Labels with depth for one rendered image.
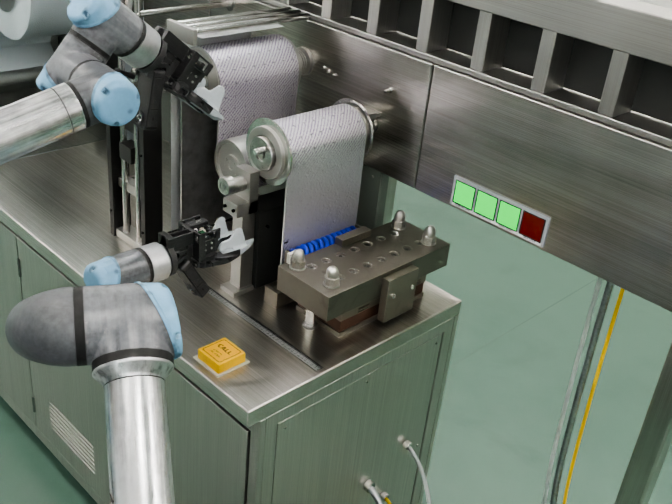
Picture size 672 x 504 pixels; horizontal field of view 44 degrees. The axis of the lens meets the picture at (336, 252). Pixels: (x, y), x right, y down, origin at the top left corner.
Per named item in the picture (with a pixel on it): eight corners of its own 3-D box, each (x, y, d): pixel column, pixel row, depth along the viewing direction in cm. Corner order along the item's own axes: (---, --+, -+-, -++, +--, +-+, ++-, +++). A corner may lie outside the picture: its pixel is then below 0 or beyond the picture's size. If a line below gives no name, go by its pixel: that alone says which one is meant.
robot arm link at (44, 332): (-9, 376, 113) (23, 355, 160) (76, 368, 116) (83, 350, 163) (-13, 290, 113) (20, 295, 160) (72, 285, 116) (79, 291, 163)
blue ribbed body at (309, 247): (284, 260, 187) (285, 246, 186) (351, 234, 201) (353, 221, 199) (295, 266, 185) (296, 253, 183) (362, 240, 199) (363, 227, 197)
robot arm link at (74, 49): (50, 98, 130) (91, 41, 130) (24, 77, 137) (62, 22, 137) (89, 123, 136) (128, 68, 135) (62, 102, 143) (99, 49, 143)
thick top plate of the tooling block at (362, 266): (276, 288, 184) (278, 265, 181) (397, 239, 209) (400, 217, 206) (326, 322, 174) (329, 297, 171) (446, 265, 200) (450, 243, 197)
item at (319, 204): (280, 256, 187) (285, 180, 178) (353, 228, 202) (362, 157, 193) (282, 256, 186) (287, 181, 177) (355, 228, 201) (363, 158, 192)
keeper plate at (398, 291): (376, 319, 188) (382, 277, 182) (406, 304, 194) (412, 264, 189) (384, 324, 186) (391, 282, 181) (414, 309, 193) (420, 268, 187)
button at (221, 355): (197, 358, 171) (197, 348, 170) (224, 346, 175) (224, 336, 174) (218, 375, 167) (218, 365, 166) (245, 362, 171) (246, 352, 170)
